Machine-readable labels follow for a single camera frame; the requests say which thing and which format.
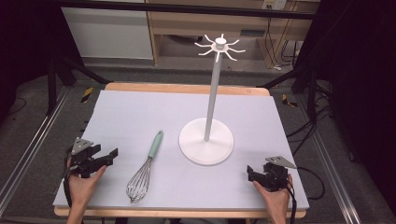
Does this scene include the dark curtain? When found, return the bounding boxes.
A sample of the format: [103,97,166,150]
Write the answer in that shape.
[294,0,396,217]
[0,0,82,125]

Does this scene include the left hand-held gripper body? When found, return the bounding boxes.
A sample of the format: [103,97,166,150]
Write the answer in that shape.
[69,137,108,179]

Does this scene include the yellow black hazard tape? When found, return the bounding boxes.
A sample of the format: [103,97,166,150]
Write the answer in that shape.
[80,86,94,104]
[281,93,299,108]

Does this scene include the white power strip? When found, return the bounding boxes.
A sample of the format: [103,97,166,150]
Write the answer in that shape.
[261,0,288,10]

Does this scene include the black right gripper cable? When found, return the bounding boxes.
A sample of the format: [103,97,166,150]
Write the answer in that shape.
[287,166,327,224]

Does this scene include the black horizontal frame bar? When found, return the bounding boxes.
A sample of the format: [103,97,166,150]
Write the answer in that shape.
[56,0,316,21]

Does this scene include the light grey table mat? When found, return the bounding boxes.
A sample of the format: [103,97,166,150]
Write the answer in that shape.
[52,90,310,211]

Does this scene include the white cabinet panel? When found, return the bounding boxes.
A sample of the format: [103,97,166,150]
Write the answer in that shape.
[61,7,154,61]

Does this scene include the black hanging cables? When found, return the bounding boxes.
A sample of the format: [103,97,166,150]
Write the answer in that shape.
[263,17,301,71]

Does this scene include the black floor cable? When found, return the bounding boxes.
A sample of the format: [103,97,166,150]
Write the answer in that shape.
[7,96,28,117]

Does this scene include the black floor cables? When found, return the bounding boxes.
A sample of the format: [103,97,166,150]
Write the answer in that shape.
[285,104,334,157]

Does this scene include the white hook rack stand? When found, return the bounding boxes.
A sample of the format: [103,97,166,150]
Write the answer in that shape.
[178,33,247,166]

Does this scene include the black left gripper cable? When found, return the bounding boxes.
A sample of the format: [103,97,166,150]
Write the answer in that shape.
[63,147,76,209]

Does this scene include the person's left hand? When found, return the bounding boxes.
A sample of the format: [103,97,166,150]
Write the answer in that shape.
[66,158,108,204]

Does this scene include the black metal stand leg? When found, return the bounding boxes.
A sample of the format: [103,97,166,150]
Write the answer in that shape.
[46,54,110,117]
[256,65,332,123]

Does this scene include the metal floor rail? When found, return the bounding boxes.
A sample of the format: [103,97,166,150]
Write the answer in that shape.
[296,92,362,224]
[0,86,72,217]

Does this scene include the person's right hand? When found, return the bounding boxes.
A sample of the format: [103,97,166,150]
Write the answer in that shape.
[252,173,294,209]

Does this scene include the green-handled metal whisk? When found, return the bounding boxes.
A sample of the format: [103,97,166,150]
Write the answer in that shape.
[125,130,164,204]

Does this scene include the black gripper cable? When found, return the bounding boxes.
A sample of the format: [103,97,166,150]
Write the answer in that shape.
[287,166,327,224]
[63,147,76,209]

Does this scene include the wooden shelf unit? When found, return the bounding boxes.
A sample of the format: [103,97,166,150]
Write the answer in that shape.
[145,0,321,69]

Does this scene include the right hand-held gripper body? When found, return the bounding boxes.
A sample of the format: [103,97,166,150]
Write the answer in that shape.
[262,155,298,192]

